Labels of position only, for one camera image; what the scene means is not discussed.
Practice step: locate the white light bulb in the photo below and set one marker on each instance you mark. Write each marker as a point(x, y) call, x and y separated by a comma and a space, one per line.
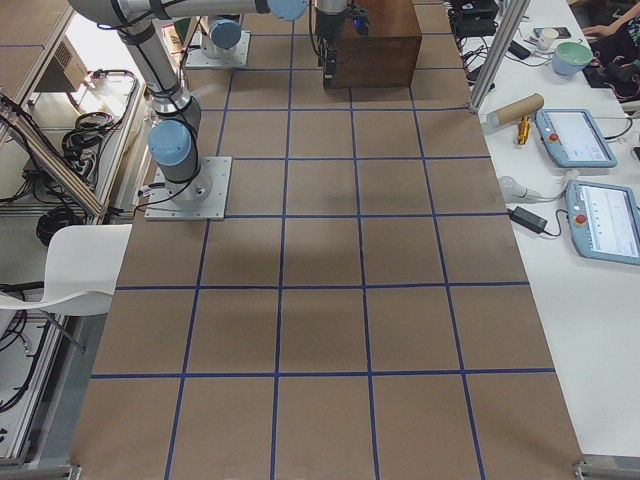
point(514, 192)

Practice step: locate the green and blue bowl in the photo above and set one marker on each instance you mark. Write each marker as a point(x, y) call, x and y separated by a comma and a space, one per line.
point(570, 58)

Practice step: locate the white plastic chair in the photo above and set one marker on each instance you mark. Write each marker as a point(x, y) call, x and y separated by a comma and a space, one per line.
point(82, 267)

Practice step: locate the far blue teach pendant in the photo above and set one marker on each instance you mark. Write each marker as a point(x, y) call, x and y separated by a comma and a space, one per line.
point(573, 140)

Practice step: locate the aluminium frame post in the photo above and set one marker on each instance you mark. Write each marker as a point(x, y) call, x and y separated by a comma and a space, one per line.
point(506, 30)

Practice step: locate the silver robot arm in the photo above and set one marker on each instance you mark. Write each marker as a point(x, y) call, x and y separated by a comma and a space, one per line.
point(173, 142)
point(221, 36)

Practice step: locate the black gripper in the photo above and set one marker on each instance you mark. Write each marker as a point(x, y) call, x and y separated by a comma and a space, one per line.
point(328, 28)

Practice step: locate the yellow utility knife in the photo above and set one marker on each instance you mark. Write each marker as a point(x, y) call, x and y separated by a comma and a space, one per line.
point(523, 130)

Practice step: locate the dark brown wooden drawer box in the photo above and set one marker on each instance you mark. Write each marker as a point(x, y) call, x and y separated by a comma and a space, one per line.
point(383, 58)

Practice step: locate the blue teach pendant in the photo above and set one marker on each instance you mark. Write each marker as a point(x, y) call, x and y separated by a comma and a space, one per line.
point(603, 221)
point(573, 140)

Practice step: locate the near blue teach pendant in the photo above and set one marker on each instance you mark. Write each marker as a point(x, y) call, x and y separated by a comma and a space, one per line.
point(603, 221)

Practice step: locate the brown cardboard tube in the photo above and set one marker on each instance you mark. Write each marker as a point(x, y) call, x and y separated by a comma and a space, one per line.
point(515, 110)

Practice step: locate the black smartphone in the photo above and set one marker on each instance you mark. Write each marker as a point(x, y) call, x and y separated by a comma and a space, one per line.
point(518, 51)

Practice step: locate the white paper cup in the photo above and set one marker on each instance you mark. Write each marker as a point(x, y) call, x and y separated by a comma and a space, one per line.
point(546, 38)

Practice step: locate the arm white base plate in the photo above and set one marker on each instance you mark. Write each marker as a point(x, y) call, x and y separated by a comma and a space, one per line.
point(203, 54)
point(204, 198)

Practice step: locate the black power adapter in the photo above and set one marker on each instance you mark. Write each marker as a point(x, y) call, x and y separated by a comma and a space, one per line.
point(527, 219)

